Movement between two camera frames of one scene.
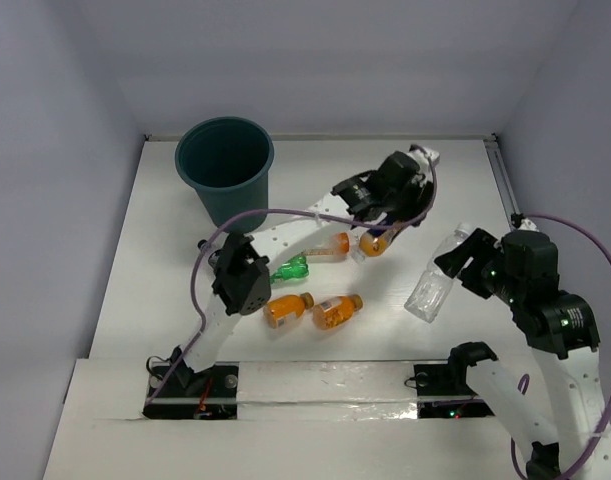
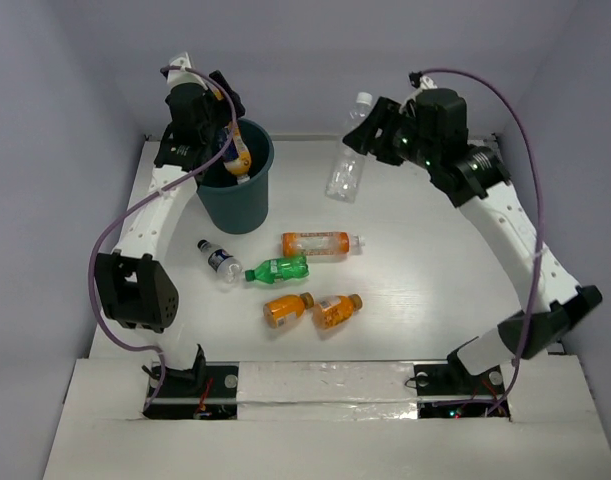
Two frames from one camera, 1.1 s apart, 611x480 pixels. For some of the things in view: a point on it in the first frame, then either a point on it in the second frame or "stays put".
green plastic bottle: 293,269 stays put
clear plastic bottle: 430,296 to 347,169
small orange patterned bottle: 336,311 stays put
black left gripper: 394,215 to 217,118
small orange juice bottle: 277,308 stays put
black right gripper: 478,243 to 383,114
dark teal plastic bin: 227,161 stays put
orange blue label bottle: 374,243 to 237,158
